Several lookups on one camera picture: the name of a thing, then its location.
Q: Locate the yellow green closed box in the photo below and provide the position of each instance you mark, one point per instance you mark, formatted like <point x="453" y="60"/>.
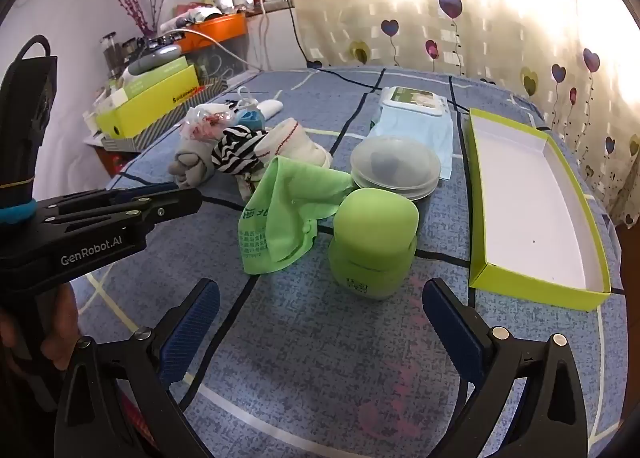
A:
<point x="155" y="102"/>

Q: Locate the cream stitched sock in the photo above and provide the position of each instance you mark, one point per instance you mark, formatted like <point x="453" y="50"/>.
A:
<point x="295" y="140"/>

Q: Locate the lime green box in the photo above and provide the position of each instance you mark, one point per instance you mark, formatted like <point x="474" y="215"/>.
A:
<point x="530" y="208"/>

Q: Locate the glass jar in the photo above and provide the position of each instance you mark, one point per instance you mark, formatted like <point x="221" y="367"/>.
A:
<point x="111" y="55"/>
<point x="131" y="50"/>

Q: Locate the lime green round container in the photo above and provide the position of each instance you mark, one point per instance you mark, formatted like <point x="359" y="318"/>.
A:
<point x="372" y="238"/>

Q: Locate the grey oval device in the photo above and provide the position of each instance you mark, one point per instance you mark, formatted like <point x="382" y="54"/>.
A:
<point x="160" y="55"/>

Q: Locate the orange tray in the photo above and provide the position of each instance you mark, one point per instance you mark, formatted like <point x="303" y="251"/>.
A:
<point x="220" y="30"/>

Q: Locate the person's left hand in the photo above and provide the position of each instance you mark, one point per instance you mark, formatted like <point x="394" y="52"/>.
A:
<point x="60" y="333"/>

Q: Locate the striped patterned box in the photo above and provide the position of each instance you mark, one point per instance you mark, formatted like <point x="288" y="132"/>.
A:
<point x="155" y="130"/>

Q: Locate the red bedside cabinet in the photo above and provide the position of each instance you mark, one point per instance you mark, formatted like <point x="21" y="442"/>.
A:
<point x="115" y="160"/>

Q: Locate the green printed cloth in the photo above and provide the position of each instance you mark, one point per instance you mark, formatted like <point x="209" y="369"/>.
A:
<point x="280" y="208"/>

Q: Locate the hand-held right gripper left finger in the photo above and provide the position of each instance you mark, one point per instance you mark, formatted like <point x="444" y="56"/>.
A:
<point x="192" y="328"/>

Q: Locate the grey white sock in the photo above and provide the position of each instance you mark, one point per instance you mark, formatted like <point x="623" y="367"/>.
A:
<point x="192" y="162"/>

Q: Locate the blue face mask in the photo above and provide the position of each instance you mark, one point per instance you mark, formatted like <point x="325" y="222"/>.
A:
<point x="248" y="118"/>

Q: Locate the blue checked bed sheet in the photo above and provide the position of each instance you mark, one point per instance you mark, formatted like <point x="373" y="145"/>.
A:
<point x="320" y="363"/>

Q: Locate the clear plastic containers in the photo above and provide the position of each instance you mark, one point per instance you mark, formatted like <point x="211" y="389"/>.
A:
<point x="395" y="162"/>

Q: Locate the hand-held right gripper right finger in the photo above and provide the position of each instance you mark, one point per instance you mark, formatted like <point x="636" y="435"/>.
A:
<point x="450" y="318"/>

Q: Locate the light blue wet wipes pack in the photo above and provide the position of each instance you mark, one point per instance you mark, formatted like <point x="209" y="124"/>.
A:
<point x="415" y="102"/>

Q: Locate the white towel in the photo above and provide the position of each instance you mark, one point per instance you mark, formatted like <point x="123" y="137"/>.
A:
<point x="271" y="108"/>

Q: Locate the clear candy packet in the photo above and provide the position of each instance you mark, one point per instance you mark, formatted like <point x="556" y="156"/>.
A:
<point x="207" y="121"/>

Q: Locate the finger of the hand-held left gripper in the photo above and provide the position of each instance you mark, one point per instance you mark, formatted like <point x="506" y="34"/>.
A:
<point x="100" y="196"/>
<point x="165" y="210"/>

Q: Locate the black white striped sock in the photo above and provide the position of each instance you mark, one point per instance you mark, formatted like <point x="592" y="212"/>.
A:
<point x="235" y="152"/>

